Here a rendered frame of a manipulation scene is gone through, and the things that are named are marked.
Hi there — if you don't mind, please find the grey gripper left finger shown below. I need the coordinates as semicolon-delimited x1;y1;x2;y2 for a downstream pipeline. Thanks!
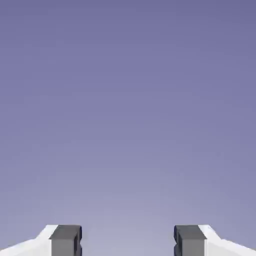
0;224;83;256

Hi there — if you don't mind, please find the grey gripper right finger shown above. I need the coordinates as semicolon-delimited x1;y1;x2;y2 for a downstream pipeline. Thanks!
173;224;256;256

